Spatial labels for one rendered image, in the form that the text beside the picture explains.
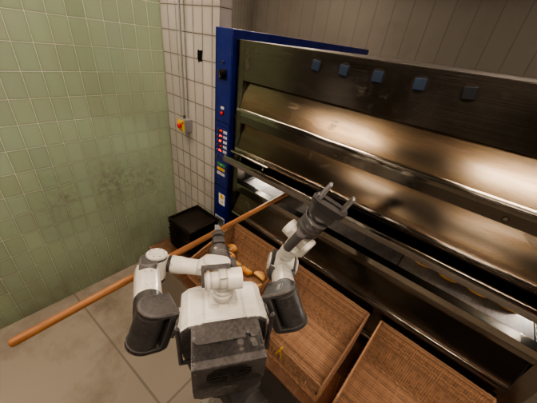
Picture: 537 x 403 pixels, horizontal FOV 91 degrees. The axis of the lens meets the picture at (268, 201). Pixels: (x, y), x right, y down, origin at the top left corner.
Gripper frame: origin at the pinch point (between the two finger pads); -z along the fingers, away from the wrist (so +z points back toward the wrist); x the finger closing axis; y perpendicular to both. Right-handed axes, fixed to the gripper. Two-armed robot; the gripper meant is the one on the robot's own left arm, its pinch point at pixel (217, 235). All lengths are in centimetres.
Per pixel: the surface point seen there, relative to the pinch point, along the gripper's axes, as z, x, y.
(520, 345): 70, 11, 119
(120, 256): -111, 109, -83
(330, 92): -22, -66, 55
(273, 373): 36, 70, 29
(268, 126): -52, -40, 34
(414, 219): 25, -23, 86
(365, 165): 0, -38, 70
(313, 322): 11, 69, 62
